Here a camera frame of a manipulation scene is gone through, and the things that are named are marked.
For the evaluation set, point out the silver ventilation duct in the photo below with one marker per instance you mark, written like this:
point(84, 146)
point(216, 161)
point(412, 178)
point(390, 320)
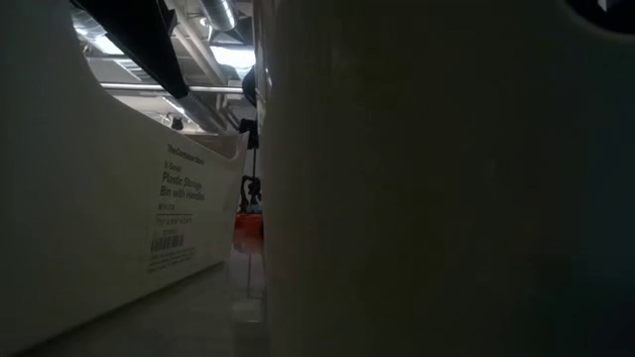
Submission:
point(218, 12)

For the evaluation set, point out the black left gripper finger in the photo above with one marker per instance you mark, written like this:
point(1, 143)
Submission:
point(250, 193)

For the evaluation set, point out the black aluminium rig frame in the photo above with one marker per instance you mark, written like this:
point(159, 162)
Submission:
point(139, 39)

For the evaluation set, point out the grey ceiling pipe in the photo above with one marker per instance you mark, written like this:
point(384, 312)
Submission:
point(208, 88)

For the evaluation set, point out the white plastic storage bin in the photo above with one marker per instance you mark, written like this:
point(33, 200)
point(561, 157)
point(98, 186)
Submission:
point(421, 198)
point(99, 198)

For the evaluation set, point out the red toy brick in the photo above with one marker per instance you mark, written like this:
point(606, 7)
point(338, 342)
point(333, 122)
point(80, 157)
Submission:
point(248, 229)

